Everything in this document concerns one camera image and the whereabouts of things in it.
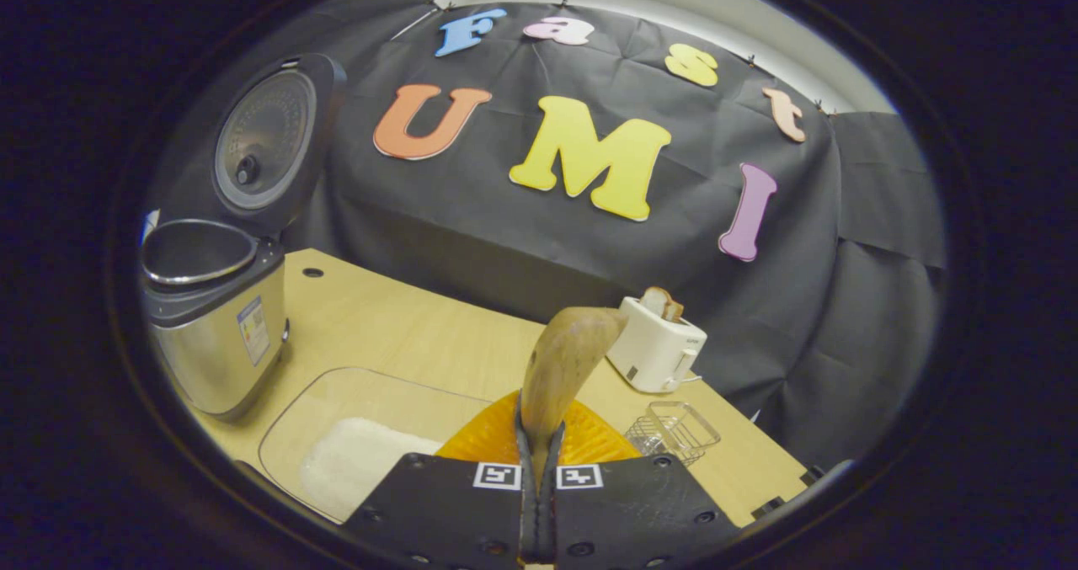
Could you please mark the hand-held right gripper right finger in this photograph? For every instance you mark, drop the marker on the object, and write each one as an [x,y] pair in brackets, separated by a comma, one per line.
[632,515]

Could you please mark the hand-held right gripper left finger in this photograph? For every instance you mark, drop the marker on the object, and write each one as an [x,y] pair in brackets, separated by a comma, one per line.
[455,511]

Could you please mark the wooden spoon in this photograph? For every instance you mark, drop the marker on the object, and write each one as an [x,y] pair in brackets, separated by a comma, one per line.
[560,359]

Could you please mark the black silver rice cooker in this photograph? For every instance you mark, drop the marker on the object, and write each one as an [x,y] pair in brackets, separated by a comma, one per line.
[215,334]

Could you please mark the clear glass tray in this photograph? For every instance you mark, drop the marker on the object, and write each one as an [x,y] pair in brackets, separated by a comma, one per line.
[370,393]

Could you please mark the white toaster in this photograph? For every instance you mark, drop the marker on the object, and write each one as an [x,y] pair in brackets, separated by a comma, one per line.
[653,347]

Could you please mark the toasted bread slice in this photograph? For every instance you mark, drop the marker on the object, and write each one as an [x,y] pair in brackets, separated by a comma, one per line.
[661,302]

